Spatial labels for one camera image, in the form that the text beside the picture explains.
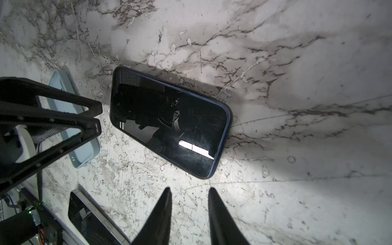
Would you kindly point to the white analog alarm clock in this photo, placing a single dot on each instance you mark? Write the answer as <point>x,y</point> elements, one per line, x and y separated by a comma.
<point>25,147</point>

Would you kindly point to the light blue phone case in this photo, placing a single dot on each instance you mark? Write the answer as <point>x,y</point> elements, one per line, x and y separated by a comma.
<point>81,156</point>

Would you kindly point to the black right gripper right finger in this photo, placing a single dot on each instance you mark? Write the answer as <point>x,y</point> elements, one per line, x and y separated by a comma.
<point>223,230</point>

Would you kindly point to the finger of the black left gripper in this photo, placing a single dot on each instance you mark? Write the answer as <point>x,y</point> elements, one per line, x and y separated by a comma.
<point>50,149</point>
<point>24,91</point>

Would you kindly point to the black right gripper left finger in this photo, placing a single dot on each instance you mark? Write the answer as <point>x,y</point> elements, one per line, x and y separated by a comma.
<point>156,230</point>

